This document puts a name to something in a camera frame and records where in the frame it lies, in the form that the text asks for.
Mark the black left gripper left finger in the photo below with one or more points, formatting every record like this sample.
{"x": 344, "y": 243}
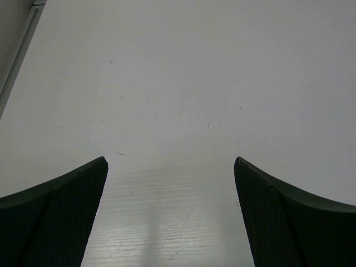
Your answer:
{"x": 49, "y": 224}

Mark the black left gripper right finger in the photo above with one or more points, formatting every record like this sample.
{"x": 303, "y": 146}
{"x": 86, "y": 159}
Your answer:
{"x": 287, "y": 226}

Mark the aluminium table edge rail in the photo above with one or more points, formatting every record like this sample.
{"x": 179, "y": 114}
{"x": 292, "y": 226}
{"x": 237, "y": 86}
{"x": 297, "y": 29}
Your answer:
{"x": 19, "y": 20}

